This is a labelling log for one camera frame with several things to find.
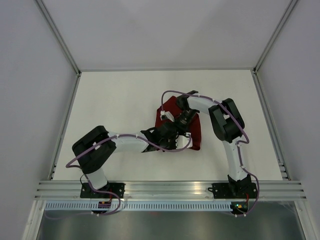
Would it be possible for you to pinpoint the dark red cloth napkin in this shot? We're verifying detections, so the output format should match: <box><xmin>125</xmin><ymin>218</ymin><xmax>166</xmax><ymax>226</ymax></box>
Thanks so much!
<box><xmin>155</xmin><ymin>96</ymin><xmax>202</xmax><ymax>151</ymax></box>

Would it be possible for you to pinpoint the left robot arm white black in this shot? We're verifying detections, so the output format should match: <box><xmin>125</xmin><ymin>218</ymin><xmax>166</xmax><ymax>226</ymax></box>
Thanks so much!
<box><xmin>71</xmin><ymin>123</ymin><xmax>178</xmax><ymax>198</ymax></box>

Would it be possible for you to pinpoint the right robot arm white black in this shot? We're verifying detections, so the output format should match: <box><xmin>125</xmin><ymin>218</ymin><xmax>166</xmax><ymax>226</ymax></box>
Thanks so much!
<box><xmin>176</xmin><ymin>91</ymin><xmax>252</xmax><ymax>198</ymax></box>

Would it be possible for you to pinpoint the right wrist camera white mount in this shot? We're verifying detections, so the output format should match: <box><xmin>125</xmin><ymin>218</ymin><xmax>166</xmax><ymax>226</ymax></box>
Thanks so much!
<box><xmin>160</xmin><ymin>110</ymin><xmax>175</xmax><ymax>122</ymax></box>

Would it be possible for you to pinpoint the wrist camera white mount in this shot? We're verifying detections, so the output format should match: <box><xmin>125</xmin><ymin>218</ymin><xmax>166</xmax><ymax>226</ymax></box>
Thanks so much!
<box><xmin>160</xmin><ymin>110</ymin><xmax>175</xmax><ymax>122</ymax></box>
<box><xmin>175</xmin><ymin>132</ymin><xmax>193</xmax><ymax>150</ymax></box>

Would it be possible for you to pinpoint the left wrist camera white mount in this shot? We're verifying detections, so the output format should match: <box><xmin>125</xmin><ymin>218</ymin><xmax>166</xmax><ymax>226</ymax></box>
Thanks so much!
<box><xmin>175</xmin><ymin>132</ymin><xmax>193</xmax><ymax>150</ymax></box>

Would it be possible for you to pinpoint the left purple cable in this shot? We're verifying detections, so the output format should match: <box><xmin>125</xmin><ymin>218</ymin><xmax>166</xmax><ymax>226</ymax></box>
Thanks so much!
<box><xmin>65</xmin><ymin>133</ymin><xmax>193</xmax><ymax>193</ymax></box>

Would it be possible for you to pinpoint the purple cable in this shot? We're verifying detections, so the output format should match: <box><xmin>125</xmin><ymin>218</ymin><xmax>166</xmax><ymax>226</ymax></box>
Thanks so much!
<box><xmin>161</xmin><ymin>89</ymin><xmax>260</xmax><ymax>216</ymax></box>
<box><xmin>65</xmin><ymin>133</ymin><xmax>193</xmax><ymax>193</ymax></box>

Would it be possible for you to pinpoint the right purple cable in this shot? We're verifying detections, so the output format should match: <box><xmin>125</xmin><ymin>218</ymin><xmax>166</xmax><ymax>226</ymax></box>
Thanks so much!
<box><xmin>161</xmin><ymin>89</ymin><xmax>260</xmax><ymax>216</ymax></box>

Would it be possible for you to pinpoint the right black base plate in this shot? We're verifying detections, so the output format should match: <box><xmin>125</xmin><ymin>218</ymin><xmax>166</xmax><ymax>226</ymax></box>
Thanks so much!
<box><xmin>207</xmin><ymin>183</ymin><xmax>258</xmax><ymax>200</ymax></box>

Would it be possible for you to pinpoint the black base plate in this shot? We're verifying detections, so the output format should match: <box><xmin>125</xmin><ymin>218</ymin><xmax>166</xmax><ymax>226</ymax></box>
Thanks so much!
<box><xmin>80</xmin><ymin>182</ymin><xmax>125</xmax><ymax>199</ymax></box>
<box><xmin>207</xmin><ymin>183</ymin><xmax>258</xmax><ymax>200</ymax></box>

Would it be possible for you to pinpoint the white slotted cable duct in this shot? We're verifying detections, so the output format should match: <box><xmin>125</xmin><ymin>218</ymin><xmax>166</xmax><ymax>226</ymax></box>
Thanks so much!
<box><xmin>45</xmin><ymin>200</ymin><xmax>232</xmax><ymax>212</ymax></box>

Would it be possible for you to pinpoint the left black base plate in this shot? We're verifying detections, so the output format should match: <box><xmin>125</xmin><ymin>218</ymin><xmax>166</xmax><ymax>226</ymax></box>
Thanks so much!
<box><xmin>80</xmin><ymin>182</ymin><xmax>125</xmax><ymax>199</ymax></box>

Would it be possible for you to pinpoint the aluminium mounting rail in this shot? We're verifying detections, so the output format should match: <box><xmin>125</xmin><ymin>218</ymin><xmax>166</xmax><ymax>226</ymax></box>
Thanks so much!
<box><xmin>33</xmin><ymin>180</ymin><xmax>307</xmax><ymax>202</ymax></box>

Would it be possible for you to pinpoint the right aluminium frame post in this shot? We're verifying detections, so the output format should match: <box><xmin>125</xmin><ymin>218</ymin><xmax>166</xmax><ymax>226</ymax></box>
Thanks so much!
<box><xmin>252</xmin><ymin>0</ymin><xmax>300</xmax><ymax>75</ymax></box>

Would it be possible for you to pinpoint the aluminium frame post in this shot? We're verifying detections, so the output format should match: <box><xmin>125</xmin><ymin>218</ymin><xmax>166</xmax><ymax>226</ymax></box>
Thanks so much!
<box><xmin>252</xmin><ymin>0</ymin><xmax>300</xmax><ymax>75</ymax></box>
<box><xmin>34</xmin><ymin>0</ymin><xmax>82</xmax><ymax>76</ymax></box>

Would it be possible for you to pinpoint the left aluminium frame post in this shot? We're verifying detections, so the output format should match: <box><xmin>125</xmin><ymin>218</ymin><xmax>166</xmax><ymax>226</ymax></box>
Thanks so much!
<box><xmin>34</xmin><ymin>0</ymin><xmax>82</xmax><ymax>76</ymax></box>

